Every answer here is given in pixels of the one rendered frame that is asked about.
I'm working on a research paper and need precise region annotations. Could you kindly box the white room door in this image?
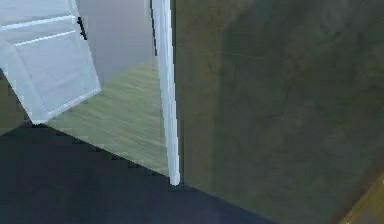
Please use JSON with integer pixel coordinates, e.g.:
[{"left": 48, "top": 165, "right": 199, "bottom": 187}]
[{"left": 0, "top": 0, "right": 102, "bottom": 126}]

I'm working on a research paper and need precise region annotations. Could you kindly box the black door handle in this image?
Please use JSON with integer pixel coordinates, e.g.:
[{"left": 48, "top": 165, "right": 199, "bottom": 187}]
[{"left": 76, "top": 16, "right": 88, "bottom": 41}]

